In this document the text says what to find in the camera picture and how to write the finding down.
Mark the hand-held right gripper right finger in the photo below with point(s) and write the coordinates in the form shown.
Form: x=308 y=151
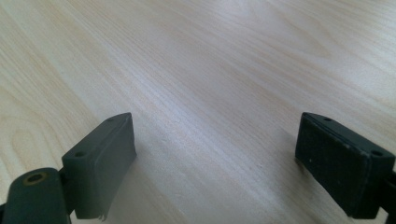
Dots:
x=339 y=168

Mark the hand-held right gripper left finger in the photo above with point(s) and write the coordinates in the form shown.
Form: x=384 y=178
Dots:
x=96 y=168

